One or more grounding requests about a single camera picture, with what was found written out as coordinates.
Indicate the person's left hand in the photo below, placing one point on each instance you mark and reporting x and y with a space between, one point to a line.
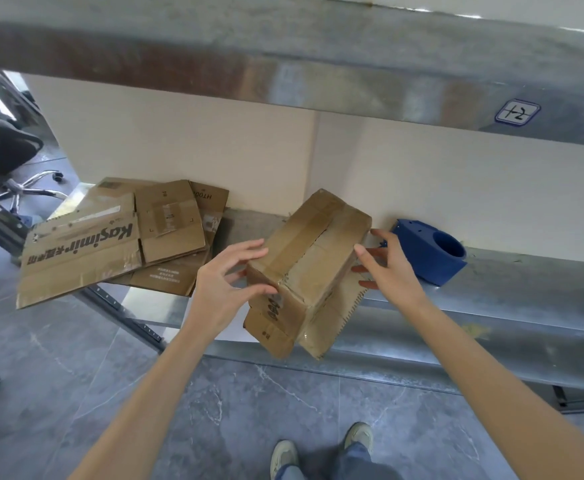
217 294

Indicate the person's right hand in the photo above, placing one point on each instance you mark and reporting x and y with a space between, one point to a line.
397 274

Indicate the person's right middle finger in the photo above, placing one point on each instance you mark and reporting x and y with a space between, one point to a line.
369 252

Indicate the person's left thumb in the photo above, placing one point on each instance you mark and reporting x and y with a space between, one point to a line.
259 289

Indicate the person's right thumb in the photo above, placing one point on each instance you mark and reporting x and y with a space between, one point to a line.
368 284

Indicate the person's left middle finger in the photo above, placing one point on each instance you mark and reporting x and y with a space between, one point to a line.
249 259

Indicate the taped brown cardboard box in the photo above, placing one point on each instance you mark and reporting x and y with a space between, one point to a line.
312 254

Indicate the person's left forearm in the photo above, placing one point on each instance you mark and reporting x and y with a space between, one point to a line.
156 404

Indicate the person's right forearm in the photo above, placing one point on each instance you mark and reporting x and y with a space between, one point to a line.
502 384

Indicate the blue tape dispenser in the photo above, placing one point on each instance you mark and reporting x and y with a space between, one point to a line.
429 257

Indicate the flattened cardboard box with flaps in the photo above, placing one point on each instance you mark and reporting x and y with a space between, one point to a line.
171 277

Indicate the small flattened cardboard box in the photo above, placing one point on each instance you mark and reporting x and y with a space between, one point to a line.
169 219

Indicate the person's right shoe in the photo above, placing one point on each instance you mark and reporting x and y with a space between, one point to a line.
359 435

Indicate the person's shoe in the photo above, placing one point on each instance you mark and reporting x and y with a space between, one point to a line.
359 435
284 457

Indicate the person's left shoe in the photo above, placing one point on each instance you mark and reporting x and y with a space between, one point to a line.
284 457

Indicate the large printed flattened cardboard box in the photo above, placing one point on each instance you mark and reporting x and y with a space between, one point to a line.
76 249

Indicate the person's blue jeans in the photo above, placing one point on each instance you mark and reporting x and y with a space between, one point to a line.
352 464

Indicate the white label sticker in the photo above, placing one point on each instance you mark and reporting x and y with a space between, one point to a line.
517 112

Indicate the grey metal shelf rack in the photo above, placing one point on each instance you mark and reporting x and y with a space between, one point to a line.
171 44

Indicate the black office chair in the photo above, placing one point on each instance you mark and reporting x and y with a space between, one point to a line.
1 144

